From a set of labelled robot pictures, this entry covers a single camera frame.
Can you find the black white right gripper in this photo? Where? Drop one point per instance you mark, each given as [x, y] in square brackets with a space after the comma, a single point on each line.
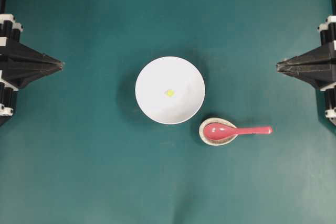
[304, 67]

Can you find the speckled teardrop spoon rest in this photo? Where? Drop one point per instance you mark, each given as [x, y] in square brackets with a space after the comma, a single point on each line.
[215, 142]

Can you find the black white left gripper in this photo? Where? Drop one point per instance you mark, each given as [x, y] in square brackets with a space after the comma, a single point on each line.
[17, 75]

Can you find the yellow hexagonal prism block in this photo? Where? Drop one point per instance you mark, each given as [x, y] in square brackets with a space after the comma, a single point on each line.
[170, 93]

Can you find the white round bowl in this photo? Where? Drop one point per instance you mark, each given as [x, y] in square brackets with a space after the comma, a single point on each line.
[173, 73]

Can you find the pink ceramic spoon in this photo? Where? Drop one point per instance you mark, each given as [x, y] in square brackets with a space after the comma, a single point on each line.
[217, 131]

